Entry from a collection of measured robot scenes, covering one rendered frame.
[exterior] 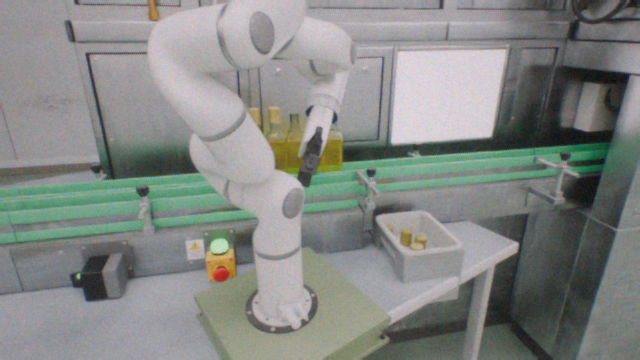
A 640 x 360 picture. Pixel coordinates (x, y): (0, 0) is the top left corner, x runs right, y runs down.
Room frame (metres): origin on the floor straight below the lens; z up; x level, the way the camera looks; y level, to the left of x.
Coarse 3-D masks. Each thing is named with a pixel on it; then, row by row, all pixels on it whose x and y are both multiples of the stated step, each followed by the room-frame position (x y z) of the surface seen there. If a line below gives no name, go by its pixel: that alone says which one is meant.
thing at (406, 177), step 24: (384, 168) 1.14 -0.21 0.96; (408, 168) 1.15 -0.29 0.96; (432, 168) 1.17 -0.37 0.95; (456, 168) 1.19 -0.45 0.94; (480, 168) 1.21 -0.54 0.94; (504, 168) 1.24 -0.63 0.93; (528, 168) 1.26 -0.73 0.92; (552, 168) 1.28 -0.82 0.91; (576, 168) 1.30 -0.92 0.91; (600, 168) 1.32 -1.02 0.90; (72, 192) 0.95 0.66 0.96; (96, 192) 0.95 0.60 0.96; (360, 192) 1.12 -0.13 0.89
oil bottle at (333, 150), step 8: (328, 136) 1.11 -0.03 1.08; (336, 136) 1.11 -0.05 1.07; (328, 144) 1.11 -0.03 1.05; (336, 144) 1.11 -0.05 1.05; (328, 152) 1.11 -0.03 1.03; (336, 152) 1.11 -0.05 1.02; (328, 160) 1.11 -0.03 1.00; (336, 160) 1.11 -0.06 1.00; (328, 168) 1.11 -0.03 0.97; (336, 168) 1.11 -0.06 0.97
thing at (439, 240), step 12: (384, 216) 1.05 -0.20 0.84; (396, 216) 1.06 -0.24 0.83; (408, 216) 1.07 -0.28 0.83; (420, 216) 1.07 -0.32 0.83; (432, 216) 1.05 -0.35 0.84; (384, 228) 0.97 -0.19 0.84; (396, 228) 1.06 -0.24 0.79; (420, 228) 1.07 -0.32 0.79; (432, 228) 1.02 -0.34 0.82; (444, 228) 0.97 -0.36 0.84; (396, 240) 0.90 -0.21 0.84; (432, 240) 1.00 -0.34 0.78; (444, 240) 0.95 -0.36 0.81; (456, 240) 0.91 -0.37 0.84; (408, 252) 0.85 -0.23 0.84; (420, 252) 0.85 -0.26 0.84; (432, 252) 0.85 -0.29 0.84
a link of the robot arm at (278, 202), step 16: (272, 176) 0.64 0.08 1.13; (288, 176) 0.65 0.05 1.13; (240, 192) 0.65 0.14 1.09; (256, 192) 0.62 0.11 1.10; (272, 192) 0.61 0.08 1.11; (288, 192) 0.61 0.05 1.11; (256, 208) 0.62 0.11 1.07; (272, 208) 0.60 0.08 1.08; (288, 208) 0.61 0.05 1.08; (272, 224) 0.61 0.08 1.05; (288, 224) 0.62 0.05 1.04; (256, 240) 0.63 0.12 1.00; (272, 240) 0.61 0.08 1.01; (288, 240) 0.62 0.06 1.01; (272, 256) 0.62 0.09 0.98; (288, 256) 0.62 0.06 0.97
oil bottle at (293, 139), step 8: (288, 136) 1.09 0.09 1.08; (296, 136) 1.09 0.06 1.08; (288, 144) 1.08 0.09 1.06; (296, 144) 1.09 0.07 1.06; (288, 152) 1.08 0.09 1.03; (296, 152) 1.09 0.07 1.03; (288, 160) 1.09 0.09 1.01; (296, 160) 1.09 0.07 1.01; (288, 168) 1.09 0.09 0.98; (296, 168) 1.09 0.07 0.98
